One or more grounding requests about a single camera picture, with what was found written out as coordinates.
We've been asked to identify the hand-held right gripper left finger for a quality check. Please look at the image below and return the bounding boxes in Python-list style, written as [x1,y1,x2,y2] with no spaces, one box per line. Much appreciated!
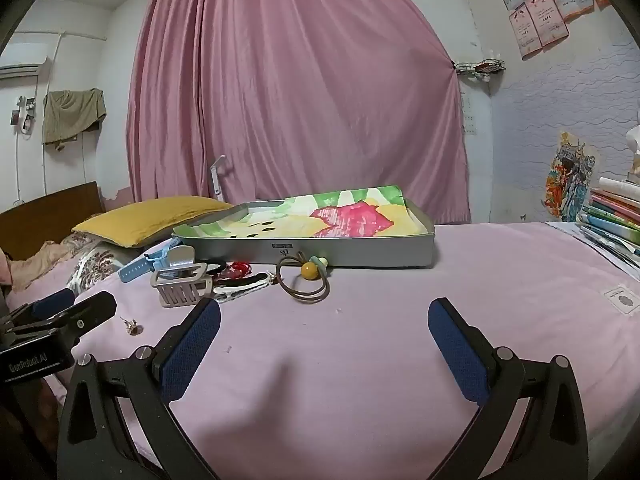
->
[57,298,222,480]

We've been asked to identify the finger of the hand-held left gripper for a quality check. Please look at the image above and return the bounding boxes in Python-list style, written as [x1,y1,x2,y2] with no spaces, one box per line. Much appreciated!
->
[31,287,76,320]
[47,290,118,347]

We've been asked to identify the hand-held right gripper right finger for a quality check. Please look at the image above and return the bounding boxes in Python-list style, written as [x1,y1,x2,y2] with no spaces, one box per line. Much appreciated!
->
[427,298,588,480]

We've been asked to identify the beige hair claw clip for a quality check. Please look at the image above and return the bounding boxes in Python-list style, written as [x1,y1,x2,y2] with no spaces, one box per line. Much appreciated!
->
[151,262,213,308]

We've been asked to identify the blue watch strap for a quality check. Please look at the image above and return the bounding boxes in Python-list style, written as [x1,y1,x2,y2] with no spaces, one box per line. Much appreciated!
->
[118,245,197,283]

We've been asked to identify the white black hair clip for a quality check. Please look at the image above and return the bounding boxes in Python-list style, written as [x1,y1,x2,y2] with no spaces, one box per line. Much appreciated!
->
[212,272,271,304]

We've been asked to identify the brown hair tie yellow bead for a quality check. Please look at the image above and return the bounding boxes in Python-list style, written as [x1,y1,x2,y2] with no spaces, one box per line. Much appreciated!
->
[276,252,331,304]

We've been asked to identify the grey cardboard box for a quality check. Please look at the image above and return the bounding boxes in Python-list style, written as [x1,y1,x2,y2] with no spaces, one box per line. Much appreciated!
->
[171,185,436,268]

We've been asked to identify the peach blanket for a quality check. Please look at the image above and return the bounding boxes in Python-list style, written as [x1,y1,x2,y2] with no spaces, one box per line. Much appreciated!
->
[0,240,76,293]

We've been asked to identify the patterned pillow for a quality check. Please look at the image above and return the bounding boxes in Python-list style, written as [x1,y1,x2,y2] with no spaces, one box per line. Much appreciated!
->
[62,232,173,296]

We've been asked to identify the wooden headboard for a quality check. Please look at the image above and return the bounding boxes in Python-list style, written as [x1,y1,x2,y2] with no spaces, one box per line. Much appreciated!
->
[0,181,103,261]

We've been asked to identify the yellow pillow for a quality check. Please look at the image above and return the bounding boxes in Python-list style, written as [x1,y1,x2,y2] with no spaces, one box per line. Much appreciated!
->
[71,196,235,248]

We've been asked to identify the pink bed sheet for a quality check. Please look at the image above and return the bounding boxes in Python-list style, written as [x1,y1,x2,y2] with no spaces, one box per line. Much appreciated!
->
[5,222,640,480]

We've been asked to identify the white sheet label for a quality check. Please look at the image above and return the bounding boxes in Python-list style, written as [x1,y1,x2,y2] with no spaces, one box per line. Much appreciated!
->
[600,284,640,316]

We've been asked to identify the floral printed cloth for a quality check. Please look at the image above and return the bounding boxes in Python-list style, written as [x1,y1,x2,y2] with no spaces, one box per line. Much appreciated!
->
[175,185,431,239]

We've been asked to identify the olive hanging cloth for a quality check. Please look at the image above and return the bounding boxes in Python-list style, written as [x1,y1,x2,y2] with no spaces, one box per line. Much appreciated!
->
[41,88,107,152]

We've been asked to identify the stack of books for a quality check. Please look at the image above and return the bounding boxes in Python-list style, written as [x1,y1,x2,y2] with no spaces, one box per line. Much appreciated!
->
[575,175,640,281]

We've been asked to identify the white air conditioner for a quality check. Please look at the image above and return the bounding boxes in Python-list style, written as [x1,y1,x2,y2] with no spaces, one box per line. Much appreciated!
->
[0,56,48,80]

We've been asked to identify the white object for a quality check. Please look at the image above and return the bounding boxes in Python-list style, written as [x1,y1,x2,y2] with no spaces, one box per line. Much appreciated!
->
[626,125,640,173]

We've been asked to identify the pink curtain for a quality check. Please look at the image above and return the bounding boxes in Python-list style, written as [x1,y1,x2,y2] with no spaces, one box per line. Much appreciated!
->
[126,0,472,226]

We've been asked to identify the white window handle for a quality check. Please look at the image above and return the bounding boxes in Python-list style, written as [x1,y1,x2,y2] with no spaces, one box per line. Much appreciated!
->
[209,156,227,198]

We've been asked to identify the wall socket with charger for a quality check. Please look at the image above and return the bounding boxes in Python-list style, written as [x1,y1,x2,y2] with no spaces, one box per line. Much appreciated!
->
[11,96,37,136]

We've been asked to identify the colourful wall poster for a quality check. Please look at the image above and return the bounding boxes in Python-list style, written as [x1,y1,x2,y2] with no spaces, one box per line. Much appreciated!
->
[541,131,601,223]

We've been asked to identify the wire wall shelf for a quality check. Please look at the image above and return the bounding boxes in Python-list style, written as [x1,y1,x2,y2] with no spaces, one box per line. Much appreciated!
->
[452,59,506,83]

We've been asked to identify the group of wall certificates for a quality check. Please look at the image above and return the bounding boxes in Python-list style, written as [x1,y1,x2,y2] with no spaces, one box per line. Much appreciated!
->
[489,0,613,61]

